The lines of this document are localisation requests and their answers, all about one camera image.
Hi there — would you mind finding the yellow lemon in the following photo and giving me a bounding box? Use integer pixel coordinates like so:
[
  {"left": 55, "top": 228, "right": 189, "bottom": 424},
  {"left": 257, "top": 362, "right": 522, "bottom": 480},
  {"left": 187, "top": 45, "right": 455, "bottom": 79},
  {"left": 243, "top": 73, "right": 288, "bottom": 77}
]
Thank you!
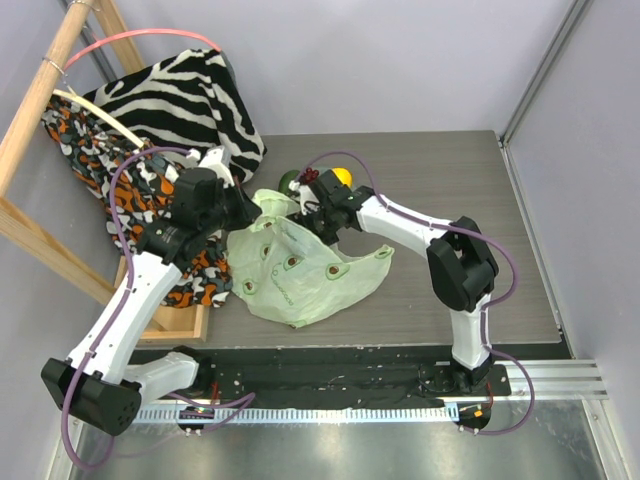
[{"left": 331, "top": 167, "right": 353, "bottom": 188}]

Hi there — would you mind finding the red grape bunch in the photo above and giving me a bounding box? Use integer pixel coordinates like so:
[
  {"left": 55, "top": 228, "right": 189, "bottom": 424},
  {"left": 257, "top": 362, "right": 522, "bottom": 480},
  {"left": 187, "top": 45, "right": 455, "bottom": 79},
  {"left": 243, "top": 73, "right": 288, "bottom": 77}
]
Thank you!
[{"left": 298, "top": 168, "right": 320, "bottom": 184}]

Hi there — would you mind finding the light green plastic bag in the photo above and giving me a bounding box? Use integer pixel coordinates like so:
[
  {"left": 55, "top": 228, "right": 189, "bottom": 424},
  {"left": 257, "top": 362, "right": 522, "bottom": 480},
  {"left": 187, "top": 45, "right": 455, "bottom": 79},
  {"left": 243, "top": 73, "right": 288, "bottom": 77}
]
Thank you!
[{"left": 227, "top": 189, "right": 395, "bottom": 328}]

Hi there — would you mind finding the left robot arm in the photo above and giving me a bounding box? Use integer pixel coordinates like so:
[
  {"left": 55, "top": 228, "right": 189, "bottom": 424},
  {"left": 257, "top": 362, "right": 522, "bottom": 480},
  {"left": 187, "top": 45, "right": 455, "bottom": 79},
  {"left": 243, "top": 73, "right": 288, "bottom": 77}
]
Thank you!
[{"left": 41, "top": 165, "right": 261, "bottom": 436}]

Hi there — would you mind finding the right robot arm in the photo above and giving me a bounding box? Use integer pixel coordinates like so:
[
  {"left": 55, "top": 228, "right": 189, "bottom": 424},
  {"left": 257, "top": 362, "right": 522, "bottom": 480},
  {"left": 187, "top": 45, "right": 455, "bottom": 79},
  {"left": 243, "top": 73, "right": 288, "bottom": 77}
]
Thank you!
[{"left": 288, "top": 169, "right": 499, "bottom": 393}]

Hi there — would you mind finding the dark green avocado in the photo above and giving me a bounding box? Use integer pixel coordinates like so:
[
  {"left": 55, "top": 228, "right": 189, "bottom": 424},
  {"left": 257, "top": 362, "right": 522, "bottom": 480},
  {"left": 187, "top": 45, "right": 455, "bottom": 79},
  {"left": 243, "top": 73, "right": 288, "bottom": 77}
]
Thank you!
[{"left": 278, "top": 170, "right": 301, "bottom": 199}]

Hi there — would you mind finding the orange camouflage cloth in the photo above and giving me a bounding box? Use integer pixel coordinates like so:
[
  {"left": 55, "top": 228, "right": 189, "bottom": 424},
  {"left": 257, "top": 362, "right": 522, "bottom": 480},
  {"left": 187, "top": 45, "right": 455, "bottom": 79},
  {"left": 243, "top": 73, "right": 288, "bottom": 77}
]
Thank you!
[{"left": 41, "top": 95, "right": 233, "bottom": 309}]

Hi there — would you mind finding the zebra pattern cloth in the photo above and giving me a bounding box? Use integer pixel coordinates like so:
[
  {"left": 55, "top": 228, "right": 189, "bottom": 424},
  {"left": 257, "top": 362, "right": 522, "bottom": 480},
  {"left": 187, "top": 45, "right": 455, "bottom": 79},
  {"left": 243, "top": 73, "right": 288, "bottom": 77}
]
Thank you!
[{"left": 84, "top": 49, "right": 267, "bottom": 183}]

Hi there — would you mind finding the pink hanger hoop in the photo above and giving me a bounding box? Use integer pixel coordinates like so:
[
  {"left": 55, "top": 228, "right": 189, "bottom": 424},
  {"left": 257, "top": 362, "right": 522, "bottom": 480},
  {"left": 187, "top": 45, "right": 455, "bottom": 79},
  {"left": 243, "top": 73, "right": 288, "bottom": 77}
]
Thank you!
[{"left": 64, "top": 28, "right": 225, "bottom": 72}]

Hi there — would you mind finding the cream hanger hoop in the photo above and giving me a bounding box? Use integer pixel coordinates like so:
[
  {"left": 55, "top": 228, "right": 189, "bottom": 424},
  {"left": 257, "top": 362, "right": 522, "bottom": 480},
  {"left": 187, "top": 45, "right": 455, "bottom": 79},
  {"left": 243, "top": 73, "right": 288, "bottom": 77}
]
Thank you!
[{"left": 53, "top": 89, "right": 144, "bottom": 148}]

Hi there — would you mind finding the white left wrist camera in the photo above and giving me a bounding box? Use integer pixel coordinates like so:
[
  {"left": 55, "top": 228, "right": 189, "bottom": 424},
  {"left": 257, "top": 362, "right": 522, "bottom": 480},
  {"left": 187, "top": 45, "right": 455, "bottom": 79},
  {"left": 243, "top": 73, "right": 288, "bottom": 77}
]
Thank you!
[{"left": 185, "top": 146, "right": 235, "bottom": 188}]

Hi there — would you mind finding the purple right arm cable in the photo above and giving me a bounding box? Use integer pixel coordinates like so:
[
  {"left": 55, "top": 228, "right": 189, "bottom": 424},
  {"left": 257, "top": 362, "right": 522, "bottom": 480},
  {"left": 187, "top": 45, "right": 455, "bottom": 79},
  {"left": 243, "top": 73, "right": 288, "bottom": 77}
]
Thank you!
[{"left": 299, "top": 150, "right": 536, "bottom": 437}]

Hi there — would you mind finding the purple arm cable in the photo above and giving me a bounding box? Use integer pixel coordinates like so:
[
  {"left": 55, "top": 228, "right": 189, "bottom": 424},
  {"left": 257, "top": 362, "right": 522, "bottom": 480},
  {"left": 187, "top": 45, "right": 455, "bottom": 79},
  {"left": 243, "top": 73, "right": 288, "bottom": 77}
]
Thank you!
[
  {"left": 59, "top": 145, "right": 256, "bottom": 471},
  {"left": 299, "top": 150, "right": 536, "bottom": 437}
]

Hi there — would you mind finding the wooden clothes rack frame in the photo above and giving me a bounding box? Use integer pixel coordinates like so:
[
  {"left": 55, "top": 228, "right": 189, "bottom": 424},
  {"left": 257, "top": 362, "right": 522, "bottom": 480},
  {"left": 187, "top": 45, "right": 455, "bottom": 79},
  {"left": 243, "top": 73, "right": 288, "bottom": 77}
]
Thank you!
[{"left": 0, "top": 0, "right": 211, "bottom": 344}]

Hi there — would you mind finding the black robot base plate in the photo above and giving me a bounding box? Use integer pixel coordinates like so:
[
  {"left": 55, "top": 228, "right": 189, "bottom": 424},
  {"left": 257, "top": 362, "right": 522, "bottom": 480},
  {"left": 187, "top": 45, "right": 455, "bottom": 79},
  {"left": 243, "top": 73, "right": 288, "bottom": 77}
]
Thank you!
[{"left": 124, "top": 341, "right": 512, "bottom": 407}]

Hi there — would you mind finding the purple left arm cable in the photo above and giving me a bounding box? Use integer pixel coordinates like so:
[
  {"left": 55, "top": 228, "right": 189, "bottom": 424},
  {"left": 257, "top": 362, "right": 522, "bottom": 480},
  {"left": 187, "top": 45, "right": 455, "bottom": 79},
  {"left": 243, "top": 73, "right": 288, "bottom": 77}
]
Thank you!
[{"left": 59, "top": 145, "right": 256, "bottom": 471}]

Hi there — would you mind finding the slotted cable duct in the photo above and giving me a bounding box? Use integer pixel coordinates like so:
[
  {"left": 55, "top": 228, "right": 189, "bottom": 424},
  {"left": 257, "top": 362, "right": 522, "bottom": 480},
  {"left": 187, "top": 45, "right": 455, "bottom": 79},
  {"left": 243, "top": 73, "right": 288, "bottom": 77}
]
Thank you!
[{"left": 133, "top": 402, "right": 459, "bottom": 426}]

